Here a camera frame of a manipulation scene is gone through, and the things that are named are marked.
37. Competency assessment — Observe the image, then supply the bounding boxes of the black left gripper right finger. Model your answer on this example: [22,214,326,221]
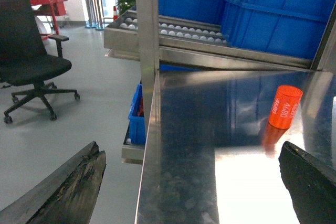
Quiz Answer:
[279,141,335,223]

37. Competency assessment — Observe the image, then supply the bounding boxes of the black office chair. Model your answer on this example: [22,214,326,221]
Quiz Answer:
[1,0,80,124]

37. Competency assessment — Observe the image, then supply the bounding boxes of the red metal frame table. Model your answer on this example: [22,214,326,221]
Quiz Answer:
[30,0,69,42]

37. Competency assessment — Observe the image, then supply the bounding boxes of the red white traffic cone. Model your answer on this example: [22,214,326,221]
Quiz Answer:
[113,6,118,21]

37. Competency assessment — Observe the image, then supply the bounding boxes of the small blue bin lower shelf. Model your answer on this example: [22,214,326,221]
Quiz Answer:
[128,84,146,145]

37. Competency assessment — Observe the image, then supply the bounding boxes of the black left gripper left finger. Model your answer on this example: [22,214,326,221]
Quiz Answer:
[1,141,106,223]

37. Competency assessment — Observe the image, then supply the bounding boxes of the large blue bin right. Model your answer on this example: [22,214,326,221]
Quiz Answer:
[221,0,335,60]

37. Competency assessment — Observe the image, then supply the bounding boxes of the stainless steel roller rack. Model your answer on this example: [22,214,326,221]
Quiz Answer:
[103,0,336,165]

